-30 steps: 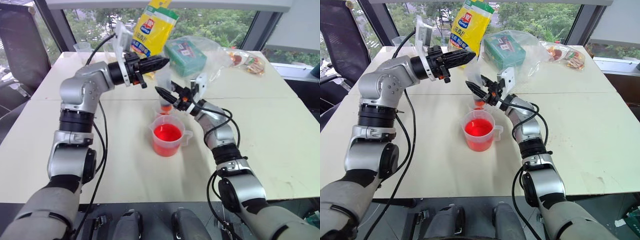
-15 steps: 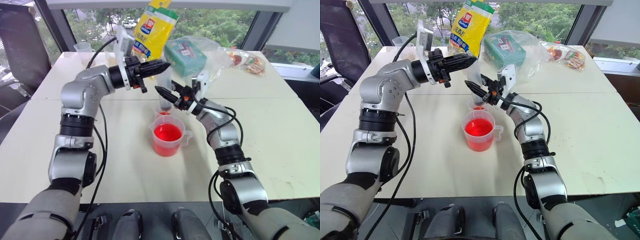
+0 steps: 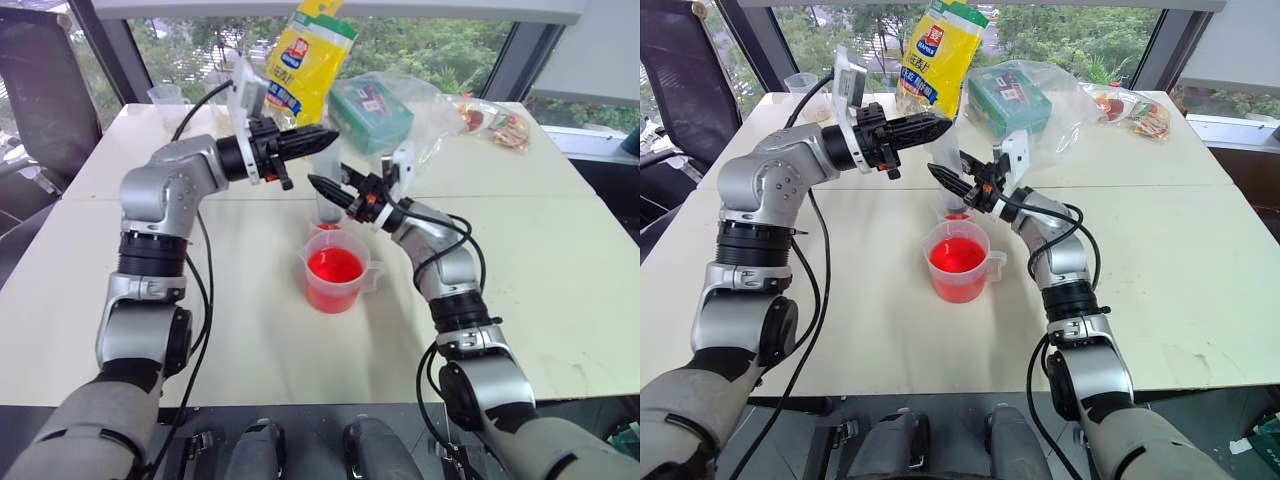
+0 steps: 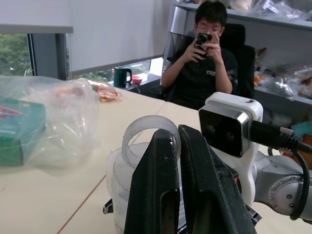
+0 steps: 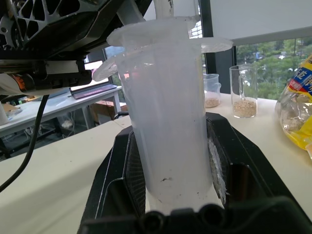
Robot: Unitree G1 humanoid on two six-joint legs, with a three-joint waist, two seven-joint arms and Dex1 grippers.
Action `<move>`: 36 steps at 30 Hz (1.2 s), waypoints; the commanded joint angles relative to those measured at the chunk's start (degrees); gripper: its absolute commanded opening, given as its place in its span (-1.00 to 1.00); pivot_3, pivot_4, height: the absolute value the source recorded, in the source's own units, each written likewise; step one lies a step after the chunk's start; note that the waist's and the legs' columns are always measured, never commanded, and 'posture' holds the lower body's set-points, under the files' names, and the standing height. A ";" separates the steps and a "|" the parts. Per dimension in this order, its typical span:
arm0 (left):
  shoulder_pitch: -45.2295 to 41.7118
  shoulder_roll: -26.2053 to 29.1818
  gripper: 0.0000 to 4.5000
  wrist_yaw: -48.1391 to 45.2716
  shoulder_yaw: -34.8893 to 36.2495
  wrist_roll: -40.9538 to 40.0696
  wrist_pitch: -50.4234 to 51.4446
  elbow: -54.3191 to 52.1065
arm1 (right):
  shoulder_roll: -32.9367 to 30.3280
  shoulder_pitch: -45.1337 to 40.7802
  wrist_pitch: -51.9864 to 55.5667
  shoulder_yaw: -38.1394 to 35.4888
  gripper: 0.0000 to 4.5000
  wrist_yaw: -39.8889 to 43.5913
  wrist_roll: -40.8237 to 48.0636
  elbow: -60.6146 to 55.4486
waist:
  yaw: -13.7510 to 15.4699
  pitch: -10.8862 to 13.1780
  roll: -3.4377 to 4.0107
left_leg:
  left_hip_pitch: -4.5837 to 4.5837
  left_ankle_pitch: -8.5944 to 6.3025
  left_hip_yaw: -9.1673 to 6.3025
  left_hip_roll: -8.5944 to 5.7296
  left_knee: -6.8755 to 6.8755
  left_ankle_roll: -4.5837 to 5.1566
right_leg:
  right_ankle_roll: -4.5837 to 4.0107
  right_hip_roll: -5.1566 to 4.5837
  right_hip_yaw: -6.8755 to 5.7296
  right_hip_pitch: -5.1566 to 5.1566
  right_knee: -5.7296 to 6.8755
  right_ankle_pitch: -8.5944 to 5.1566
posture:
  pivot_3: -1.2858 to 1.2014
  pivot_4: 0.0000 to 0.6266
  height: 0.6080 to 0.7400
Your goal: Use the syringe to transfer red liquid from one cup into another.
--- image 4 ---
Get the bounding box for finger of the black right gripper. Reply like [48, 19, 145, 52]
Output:
[244, 204, 263, 226]
[102, 198, 114, 215]

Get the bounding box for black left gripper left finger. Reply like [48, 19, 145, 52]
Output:
[123, 128, 181, 234]

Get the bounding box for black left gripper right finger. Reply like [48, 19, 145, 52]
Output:
[177, 124, 257, 234]

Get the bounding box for black handheld camera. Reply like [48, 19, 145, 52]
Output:
[196, 33, 213, 60]

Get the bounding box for person's right hand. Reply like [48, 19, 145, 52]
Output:
[186, 38, 208, 63]

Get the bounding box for person's left hand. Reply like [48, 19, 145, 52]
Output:
[206, 33, 224, 65]

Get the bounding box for clear plastic bag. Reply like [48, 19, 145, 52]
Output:
[0, 76, 102, 172]

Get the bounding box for teal flat object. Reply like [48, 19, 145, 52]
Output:
[290, 120, 312, 136]

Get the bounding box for red yellow snack bag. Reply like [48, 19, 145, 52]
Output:
[87, 79, 125, 104]

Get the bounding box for seated person in black shirt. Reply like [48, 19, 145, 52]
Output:
[161, 0, 239, 110]

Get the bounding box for dark green electric kettle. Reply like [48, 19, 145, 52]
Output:
[113, 66, 133, 89]

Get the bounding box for green cardboard box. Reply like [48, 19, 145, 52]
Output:
[0, 96, 47, 167]

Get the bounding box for black office chair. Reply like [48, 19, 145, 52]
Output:
[150, 23, 256, 103]

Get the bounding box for clear bags with orange items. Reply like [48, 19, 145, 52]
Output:
[253, 47, 312, 101]

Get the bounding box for grey metal shelf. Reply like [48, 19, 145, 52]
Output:
[162, 1, 312, 127]

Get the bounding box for clear bags of supplies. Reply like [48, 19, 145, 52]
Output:
[226, 0, 312, 22]

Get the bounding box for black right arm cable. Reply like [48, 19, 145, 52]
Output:
[250, 120, 312, 220]

